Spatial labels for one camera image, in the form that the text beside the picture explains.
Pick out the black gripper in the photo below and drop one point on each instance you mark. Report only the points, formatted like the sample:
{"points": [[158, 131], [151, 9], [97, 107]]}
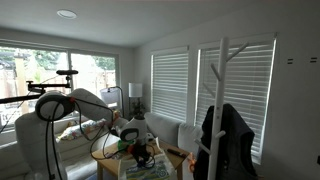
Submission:
{"points": [[142, 149]]}

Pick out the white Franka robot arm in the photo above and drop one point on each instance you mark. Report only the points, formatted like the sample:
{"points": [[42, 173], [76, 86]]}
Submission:
{"points": [[30, 140]]}

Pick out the black remote control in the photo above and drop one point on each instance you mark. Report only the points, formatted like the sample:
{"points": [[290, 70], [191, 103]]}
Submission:
{"points": [[176, 153]]}

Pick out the white printed tote bag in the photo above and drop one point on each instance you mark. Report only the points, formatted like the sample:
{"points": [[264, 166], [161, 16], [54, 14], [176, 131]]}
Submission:
{"points": [[156, 171]]}

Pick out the green plastic box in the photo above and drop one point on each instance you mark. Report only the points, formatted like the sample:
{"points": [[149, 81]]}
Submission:
{"points": [[122, 145]]}

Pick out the light wooden table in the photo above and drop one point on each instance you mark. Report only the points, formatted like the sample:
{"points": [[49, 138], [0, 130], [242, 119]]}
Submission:
{"points": [[106, 160]]}

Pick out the grey sofa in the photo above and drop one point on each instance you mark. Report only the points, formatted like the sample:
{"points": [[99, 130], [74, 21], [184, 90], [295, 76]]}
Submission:
{"points": [[163, 126]]}

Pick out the orange octopus plush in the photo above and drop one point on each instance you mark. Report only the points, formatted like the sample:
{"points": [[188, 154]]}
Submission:
{"points": [[192, 164]]}

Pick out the dark houseplant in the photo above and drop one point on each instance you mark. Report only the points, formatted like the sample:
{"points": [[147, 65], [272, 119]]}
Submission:
{"points": [[137, 107]]}

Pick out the floral pillow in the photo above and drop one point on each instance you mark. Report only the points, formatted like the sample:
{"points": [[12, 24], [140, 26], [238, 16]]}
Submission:
{"points": [[83, 128]]}

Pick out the arc lamp with pale shade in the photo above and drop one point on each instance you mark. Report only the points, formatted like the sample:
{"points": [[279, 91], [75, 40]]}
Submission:
{"points": [[110, 96]]}

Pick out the narrow white window blind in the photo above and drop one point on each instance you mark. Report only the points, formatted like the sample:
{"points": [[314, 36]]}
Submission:
{"points": [[170, 86]]}

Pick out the dark hanging jacket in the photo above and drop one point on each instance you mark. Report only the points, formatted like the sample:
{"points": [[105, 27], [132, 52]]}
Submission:
{"points": [[237, 150]]}

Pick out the white coat rack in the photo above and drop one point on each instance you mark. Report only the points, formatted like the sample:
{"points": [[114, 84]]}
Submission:
{"points": [[218, 100]]}

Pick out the large picture window pane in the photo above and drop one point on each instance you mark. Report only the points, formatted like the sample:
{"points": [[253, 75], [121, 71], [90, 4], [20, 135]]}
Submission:
{"points": [[20, 70], [93, 73]]}

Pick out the wide white window blind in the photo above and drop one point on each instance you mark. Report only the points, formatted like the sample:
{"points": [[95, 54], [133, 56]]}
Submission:
{"points": [[246, 93]]}

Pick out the round ceiling light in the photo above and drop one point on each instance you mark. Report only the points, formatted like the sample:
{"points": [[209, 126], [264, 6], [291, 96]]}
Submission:
{"points": [[66, 14]]}

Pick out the black stereo camera bar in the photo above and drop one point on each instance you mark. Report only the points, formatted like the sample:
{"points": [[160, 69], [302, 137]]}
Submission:
{"points": [[66, 72]]}

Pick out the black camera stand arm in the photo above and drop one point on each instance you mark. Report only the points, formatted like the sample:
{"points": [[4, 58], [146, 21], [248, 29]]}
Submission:
{"points": [[43, 87]]}

